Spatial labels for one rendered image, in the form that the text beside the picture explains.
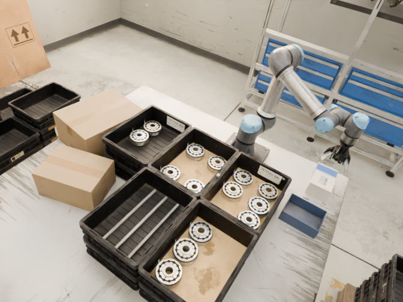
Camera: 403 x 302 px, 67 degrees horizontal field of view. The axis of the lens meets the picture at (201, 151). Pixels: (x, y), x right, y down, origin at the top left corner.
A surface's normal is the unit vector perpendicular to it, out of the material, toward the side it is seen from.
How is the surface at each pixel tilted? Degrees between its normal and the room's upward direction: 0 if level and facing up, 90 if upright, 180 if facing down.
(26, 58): 72
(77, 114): 0
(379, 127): 90
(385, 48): 90
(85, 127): 0
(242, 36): 90
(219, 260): 0
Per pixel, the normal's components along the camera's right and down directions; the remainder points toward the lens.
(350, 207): 0.14, -0.72
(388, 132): -0.50, 0.54
